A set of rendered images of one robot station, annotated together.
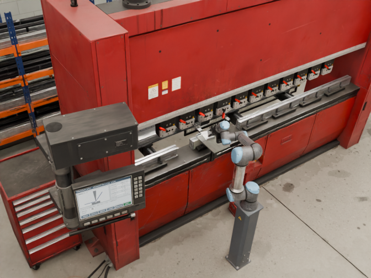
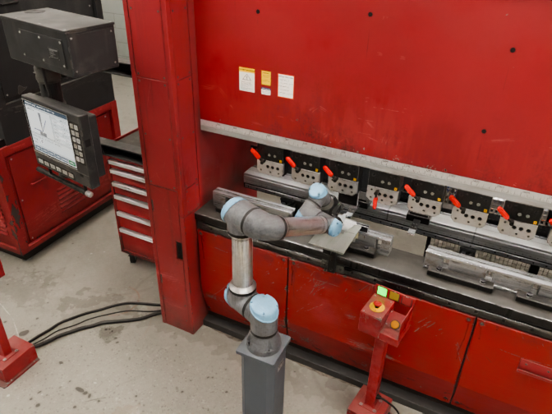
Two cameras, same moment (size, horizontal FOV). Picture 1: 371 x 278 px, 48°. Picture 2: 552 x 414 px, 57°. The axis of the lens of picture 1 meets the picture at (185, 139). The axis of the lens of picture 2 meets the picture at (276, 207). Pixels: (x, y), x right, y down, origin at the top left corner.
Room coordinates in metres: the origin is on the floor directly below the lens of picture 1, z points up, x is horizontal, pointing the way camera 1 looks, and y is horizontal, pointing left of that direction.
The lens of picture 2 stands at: (1.71, -1.97, 2.40)
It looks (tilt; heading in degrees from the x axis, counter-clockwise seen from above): 31 degrees down; 62
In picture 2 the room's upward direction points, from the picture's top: 1 degrees clockwise
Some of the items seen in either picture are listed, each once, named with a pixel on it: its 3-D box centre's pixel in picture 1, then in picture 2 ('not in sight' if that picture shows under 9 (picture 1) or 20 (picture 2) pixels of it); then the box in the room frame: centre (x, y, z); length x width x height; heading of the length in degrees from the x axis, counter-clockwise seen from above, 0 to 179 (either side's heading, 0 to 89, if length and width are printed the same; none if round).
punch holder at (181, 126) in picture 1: (184, 117); (308, 166); (2.92, 0.01, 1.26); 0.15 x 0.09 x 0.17; 126
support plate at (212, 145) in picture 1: (213, 142); (335, 235); (2.94, -0.25, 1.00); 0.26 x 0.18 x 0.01; 36
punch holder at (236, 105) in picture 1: (238, 97); (427, 194); (3.28, -0.47, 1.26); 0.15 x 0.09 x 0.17; 126
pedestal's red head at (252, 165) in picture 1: (249, 159); (386, 315); (3.01, -0.62, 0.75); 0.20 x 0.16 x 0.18; 119
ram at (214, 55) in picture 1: (268, 43); (518, 104); (3.44, -0.69, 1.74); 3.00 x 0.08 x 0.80; 126
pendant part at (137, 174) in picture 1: (109, 193); (66, 138); (1.85, 0.47, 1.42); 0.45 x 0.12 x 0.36; 117
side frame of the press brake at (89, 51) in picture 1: (96, 145); (204, 143); (2.62, 0.72, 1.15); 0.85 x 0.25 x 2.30; 36
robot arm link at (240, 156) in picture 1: (238, 175); (242, 259); (2.36, -0.43, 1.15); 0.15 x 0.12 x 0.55; 106
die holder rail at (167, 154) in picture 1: (152, 160); (253, 206); (2.73, 0.28, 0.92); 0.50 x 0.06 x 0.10; 126
